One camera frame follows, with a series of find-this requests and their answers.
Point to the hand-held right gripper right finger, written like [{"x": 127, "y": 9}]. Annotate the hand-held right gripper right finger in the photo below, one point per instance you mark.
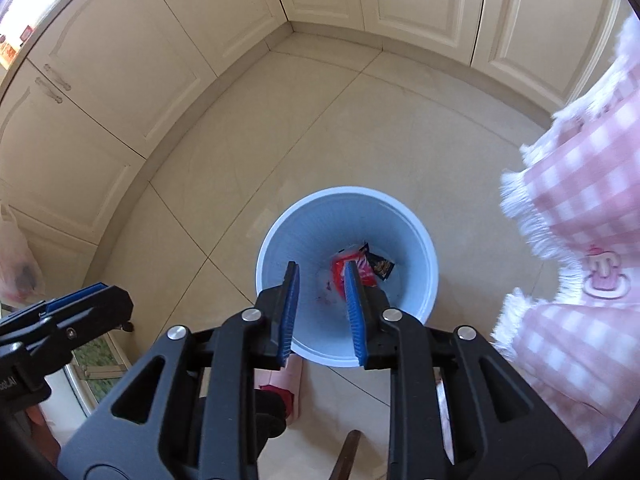
[{"x": 355, "y": 310}]

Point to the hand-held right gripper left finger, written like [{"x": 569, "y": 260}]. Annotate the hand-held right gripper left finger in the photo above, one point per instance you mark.
[{"x": 289, "y": 310}]

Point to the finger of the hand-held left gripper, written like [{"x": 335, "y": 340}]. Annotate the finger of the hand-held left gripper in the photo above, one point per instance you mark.
[
  {"x": 95, "y": 312},
  {"x": 75, "y": 296}
]

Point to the blue plastic trash bin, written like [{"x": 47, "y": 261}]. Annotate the blue plastic trash bin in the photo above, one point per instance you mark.
[{"x": 320, "y": 230}]

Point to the red snack wrapper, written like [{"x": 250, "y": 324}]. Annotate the red snack wrapper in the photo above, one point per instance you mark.
[{"x": 339, "y": 272}]

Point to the green patterned floor mat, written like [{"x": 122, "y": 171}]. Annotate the green patterned floor mat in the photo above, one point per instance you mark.
[{"x": 97, "y": 360}]

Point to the dark snack wrapper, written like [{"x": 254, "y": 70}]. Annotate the dark snack wrapper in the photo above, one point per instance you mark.
[{"x": 380, "y": 266}]

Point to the pink slipper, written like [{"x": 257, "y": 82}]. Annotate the pink slipper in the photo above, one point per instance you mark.
[{"x": 290, "y": 375}]

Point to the white plastic bag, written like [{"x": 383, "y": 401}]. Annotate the white plastic bag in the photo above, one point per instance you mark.
[{"x": 17, "y": 260}]

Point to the brown wooden stick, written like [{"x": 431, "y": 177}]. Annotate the brown wooden stick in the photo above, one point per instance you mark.
[{"x": 346, "y": 455}]

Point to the cream kitchen cabinet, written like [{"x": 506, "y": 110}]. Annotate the cream kitchen cabinet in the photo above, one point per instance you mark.
[{"x": 125, "y": 60}]

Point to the orange packet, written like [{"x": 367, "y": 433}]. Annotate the orange packet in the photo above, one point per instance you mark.
[{"x": 7, "y": 54}]

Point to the pink checked tablecloth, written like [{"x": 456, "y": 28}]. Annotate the pink checked tablecloth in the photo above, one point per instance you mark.
[{"x": 575, "y": 185}]

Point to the small red packet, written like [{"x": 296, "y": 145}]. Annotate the small red packet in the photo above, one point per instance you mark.
[{"x": 26, "y": 33}]

